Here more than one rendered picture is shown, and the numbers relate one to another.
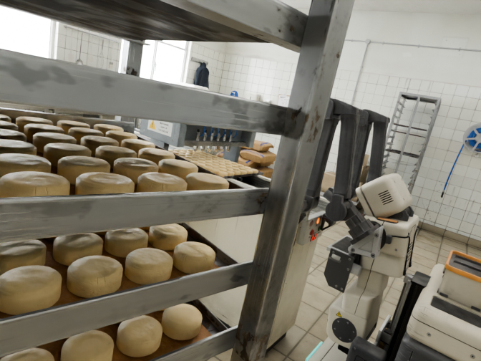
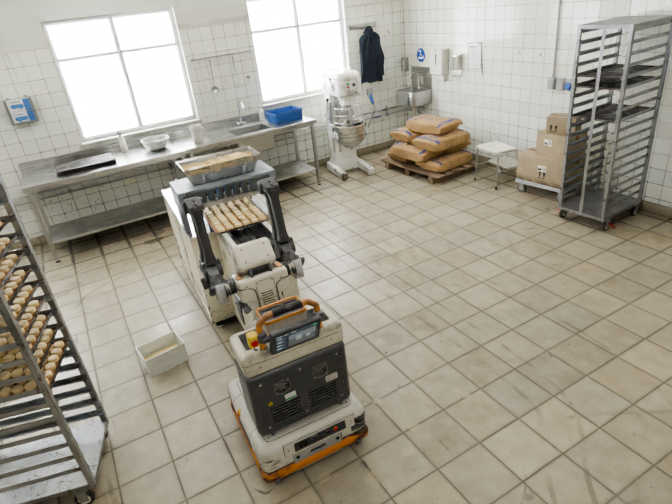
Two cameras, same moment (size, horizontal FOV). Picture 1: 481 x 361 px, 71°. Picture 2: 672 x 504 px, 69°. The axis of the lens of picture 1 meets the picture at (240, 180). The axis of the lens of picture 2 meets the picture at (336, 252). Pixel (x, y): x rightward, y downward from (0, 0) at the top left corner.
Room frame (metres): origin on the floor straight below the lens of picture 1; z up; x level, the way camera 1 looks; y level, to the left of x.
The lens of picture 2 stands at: (-0.43, -2.23, 2.28)
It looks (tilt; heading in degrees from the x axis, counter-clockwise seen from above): 27 degrees down; 32
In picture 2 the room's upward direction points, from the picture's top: 7 degrees counter-clockwise
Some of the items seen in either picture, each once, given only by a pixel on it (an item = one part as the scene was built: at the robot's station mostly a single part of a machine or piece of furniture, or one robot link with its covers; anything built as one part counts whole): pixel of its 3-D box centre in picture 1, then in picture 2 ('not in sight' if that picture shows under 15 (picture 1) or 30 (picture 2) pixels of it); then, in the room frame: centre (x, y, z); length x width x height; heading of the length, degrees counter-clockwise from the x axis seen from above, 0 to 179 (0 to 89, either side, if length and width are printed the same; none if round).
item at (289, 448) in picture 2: not in sight; (319, 434); (1.05, -1.07, 0.23); 0.41 x 0.02 x 0.08; 146
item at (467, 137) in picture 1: (470, 163); not in sight; (4.66, -3.02, 1.10); 0.41 x 0.17 x 1.10; 59
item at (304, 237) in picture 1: (313, 227); not in sight; (1.67, -0.42, 0.77); 0.24 x 0.04 x 0.14; 145
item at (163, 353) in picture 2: not in sight; (162, 353); (1.35, 0.48, 0.08); 0.30 x 0.22 x 0.16; 156
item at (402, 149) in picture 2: (237, 160); (416, 149); (5.70, 0.12, 0.32); 0.72 x 0.42 x 0.17; 63
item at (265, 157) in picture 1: (259, 155); (442, 138); (5.73, -0.23, 0.47); 0.72 x 0.42 x 0.17; 154
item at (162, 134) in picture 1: (200, 142); (226, 197); (2.17, 0.30, 1.01); 0.72 x 0.33 x 0.34; 145
